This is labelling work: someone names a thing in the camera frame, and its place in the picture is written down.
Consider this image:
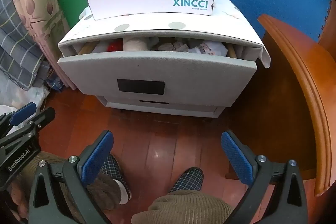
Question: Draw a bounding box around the cream cloth roll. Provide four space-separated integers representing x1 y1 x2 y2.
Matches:
123 37 148 51

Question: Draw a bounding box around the person's right leg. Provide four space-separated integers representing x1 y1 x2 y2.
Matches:
131 189 233 224

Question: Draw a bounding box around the white printed underwear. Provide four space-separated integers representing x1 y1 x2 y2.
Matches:
188 40 228 55

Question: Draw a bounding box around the pale printed cloth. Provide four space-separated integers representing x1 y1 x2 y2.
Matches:
0 77 50 132

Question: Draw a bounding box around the grey nightstand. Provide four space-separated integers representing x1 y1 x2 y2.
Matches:
58 0 271 119

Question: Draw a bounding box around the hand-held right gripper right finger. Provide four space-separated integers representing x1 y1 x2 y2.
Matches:
221 130 309 224

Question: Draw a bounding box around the plaid slipper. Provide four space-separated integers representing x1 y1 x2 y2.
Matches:
168 167 204 194
101 153 132 201

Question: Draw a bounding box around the red sock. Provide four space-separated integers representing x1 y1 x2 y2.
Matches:
106 40 124 52

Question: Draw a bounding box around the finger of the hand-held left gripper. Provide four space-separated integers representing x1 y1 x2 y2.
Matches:
0 103 37 135
0 108 56 148

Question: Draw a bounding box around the blue printed bag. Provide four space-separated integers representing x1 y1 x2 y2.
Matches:
47 74 63 92

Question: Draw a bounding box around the blue grey plaid blanket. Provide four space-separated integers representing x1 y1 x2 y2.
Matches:
0 0 50 90

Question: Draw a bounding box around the pink floral cloth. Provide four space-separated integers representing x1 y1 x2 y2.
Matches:
10 0 76 89

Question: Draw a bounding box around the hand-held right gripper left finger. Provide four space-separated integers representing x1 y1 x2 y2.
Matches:
28 130 114 224

